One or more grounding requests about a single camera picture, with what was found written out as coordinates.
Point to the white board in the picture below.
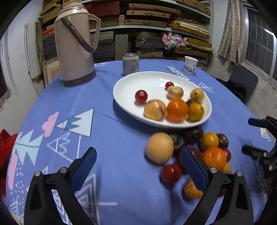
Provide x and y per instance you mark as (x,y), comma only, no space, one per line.
(32,56)

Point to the white metal shelf rack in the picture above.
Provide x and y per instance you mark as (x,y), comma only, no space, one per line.
(112,27)

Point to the orange mandarin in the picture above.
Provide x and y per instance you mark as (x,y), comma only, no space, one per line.
(177,109)
(214,158)

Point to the dark purple plum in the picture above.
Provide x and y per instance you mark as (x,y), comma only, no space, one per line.
(193,135)

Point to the small tan pear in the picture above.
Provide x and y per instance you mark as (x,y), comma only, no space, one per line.
(227,168)

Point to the floral fabric boxes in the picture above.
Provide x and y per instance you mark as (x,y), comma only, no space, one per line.
(49,45)

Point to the black bag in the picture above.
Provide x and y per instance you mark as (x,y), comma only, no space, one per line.
(235,88)

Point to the pink cloth bundle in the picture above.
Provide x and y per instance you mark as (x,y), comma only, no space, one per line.
(173,41)

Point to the large tan round pear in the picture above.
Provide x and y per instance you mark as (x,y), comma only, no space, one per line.
(159,147)

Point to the spotted tan pepino melon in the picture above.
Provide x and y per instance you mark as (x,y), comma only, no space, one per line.
(189,191)
(154,110)

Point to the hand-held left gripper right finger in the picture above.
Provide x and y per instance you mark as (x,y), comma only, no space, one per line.
(193,168)

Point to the beige framed panel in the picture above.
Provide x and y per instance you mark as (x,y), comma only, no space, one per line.
(52,71)

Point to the blue printed tablecloth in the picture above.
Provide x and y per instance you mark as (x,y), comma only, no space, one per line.
(119,162)

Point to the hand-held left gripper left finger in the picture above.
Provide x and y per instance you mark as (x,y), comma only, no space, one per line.
(84,166)

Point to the dark blue chair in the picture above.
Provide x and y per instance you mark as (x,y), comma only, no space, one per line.
(246,77)

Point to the white oval plate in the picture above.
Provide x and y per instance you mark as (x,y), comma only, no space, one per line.
(129,90)

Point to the small yellow citrus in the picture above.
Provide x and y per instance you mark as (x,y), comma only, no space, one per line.
(209,140)
(195,111)

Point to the red cherry tomato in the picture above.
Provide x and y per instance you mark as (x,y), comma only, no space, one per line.
(141,96)
(169,85)
(171,174)
(227,154)

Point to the plaid curtain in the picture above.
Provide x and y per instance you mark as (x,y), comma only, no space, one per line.
(231,32)

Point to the red patterned blanket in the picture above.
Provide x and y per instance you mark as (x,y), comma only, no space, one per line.
(6,142)

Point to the dark red plum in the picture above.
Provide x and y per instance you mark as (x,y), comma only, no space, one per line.
(195,152)

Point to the printed paper cup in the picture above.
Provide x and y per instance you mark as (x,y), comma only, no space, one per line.
(190,65)

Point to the tan thermos flask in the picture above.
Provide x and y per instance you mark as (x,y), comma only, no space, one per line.
(71,54)

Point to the barred window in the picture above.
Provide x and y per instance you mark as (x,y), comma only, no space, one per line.
(259,43)

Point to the dark brown water chestnut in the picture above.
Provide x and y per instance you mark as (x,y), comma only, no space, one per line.
(190,102)
(223,140)
(178,143)

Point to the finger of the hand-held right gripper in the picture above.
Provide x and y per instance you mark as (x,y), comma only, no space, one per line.
(256,122)
(253,150)

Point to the sliding glass window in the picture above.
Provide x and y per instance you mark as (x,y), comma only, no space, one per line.
(3,82)

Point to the silver beverage can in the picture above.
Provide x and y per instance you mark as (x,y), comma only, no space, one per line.
(129,65)

